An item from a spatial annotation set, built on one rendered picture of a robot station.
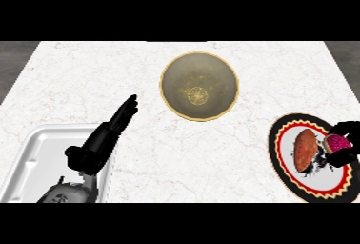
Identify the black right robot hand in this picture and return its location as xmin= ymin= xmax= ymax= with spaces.
xmin=325 ymin=120 xmax=360 ymax=169

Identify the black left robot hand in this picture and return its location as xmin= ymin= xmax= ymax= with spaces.
xmin=64 ymin=93 xmax=141 ymax=176

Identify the pink frosted cupcake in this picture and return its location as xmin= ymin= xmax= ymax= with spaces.
xmin=293 ymin=128 xmax=355 ymax=173

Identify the white rectangular tray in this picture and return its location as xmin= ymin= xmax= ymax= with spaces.
xmin=0 ymin=123 xmax=116 ymax=204

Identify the black red patterned plate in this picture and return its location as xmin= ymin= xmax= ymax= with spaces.
xmin=268 ymin=112 xmax=360 ymax=204

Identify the olive bowl with gold rim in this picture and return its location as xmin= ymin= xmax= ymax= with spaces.
xmin=160 ymin=51 xmax=241 ymax=122

